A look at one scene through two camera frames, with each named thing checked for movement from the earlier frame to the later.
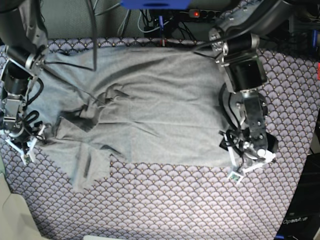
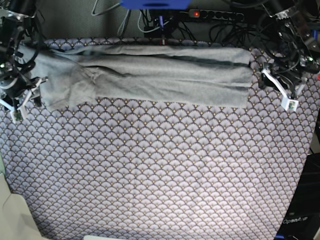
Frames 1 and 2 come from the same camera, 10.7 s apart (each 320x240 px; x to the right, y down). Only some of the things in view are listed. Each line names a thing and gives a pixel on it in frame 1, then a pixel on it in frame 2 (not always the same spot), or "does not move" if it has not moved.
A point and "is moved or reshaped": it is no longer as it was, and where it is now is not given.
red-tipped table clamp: (162, 42) does not move
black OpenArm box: (302, 221) does not move
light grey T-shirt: (159, 104) is moved or reshaped
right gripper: (249, 139) to (290, 76)
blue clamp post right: (314, 38) does not move
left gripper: (27, 129) to (22, 85)
